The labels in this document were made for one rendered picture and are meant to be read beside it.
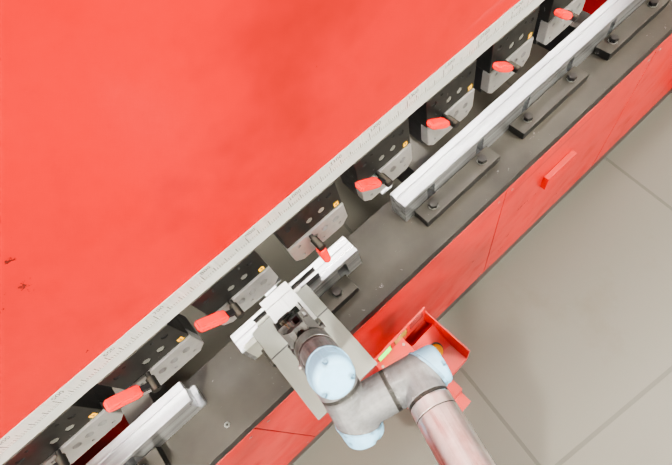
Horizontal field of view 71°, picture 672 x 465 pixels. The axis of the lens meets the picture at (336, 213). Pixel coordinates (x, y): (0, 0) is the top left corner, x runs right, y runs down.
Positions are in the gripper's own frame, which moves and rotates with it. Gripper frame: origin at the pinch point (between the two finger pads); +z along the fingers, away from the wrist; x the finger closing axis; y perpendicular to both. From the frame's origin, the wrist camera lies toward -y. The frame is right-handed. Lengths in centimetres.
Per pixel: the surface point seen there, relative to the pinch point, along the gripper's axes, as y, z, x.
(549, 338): -98, 54, -71
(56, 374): 30, -26, 31
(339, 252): 2.7, 12.7, -20.0
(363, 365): -15.3, -6.7, -5.0
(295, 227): 21.1, -15.9, -12.5
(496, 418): -103, 50, -31
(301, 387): -10.5, -2.7, 8.7
